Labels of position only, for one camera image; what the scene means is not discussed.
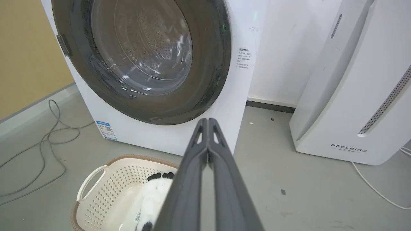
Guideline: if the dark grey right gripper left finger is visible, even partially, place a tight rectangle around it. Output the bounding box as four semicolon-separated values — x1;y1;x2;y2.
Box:
153;118;209;231

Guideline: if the white power cable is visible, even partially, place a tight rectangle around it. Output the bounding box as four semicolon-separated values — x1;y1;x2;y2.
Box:
352;147;411;210

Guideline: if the cream perforated laundry basket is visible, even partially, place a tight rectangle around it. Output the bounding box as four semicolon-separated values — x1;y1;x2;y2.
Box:
71;155;179;231

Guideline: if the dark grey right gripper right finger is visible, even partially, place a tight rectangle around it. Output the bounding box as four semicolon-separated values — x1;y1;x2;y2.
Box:
208;118;264;231

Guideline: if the grey power cable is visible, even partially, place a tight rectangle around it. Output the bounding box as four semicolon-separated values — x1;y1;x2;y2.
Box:
0;99;95;206

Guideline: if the round dark washing machine door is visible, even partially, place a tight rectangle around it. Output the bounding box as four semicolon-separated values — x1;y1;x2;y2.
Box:
51;0;232;125

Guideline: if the blue energy label sticker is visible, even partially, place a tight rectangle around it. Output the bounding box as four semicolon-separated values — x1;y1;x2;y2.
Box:
96;121;118;141

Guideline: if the white Feelbird air purifier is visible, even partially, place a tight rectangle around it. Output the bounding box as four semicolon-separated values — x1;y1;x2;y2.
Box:
289;0;411;166

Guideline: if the white front-load washing machine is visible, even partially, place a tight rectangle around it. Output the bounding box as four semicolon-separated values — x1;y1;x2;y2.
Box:
41;0;270;157

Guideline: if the white black plush toy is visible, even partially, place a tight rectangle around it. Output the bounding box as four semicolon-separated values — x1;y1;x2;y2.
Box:
135;172;175;231

